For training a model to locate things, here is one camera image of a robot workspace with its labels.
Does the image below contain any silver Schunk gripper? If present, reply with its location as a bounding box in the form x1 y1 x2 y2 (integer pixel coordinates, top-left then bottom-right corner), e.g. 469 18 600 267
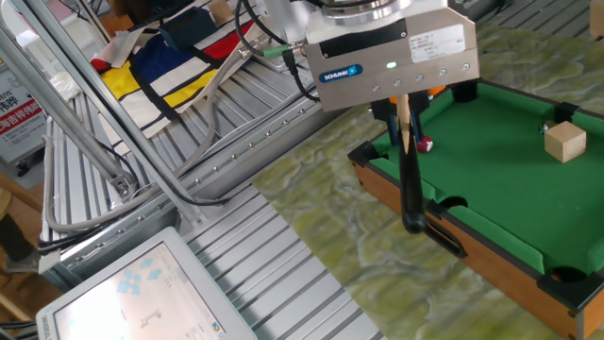
303 6 482 148

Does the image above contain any wooden pool cue black butt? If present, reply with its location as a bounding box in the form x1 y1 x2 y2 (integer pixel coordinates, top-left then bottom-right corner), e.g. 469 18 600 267
394 93 429 236

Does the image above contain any mini green pool table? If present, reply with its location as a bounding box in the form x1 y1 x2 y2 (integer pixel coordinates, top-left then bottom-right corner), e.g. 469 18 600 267
347 78 604 340

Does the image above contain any orange emergency stop button box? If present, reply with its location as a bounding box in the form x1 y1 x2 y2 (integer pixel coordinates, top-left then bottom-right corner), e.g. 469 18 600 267
387 84 448 106

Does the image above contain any green marble pattern board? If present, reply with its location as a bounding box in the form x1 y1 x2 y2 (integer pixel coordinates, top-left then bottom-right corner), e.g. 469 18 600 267
252 22 604 340

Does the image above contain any wooden cube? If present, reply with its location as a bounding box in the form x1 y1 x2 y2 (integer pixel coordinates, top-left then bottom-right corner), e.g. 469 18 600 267
544 120 588 164

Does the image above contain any small tan block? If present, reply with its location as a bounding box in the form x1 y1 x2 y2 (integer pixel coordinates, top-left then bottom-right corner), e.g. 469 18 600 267
207 0 234 26

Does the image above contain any brown cardboard box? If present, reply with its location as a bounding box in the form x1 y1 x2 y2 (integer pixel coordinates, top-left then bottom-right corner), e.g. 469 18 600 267
589 0 604 39

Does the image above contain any dark blue box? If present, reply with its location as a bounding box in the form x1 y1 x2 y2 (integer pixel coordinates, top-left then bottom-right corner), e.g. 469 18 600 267
158 4 220 53

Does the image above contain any colour block cloth bag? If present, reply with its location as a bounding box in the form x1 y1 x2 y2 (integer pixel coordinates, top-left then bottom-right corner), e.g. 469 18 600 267
89 0 274 158

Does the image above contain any white teach pendant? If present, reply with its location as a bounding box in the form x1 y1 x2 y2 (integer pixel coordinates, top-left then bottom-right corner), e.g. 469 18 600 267
35 226 259 340

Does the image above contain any white sign red band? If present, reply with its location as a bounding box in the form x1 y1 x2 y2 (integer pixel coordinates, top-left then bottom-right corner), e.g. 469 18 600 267
0 59 49 165

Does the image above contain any aluminium frame post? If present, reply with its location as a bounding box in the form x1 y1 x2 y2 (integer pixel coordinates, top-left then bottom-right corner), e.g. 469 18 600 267
8 0 209 227

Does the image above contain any aluminium diagonal frame brace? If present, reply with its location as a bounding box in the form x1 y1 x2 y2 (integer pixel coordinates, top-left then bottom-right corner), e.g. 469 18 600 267
0 25 139 198

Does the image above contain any gray hose cable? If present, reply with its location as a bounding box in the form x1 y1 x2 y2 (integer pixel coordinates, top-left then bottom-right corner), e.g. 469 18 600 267
41 30 274 233

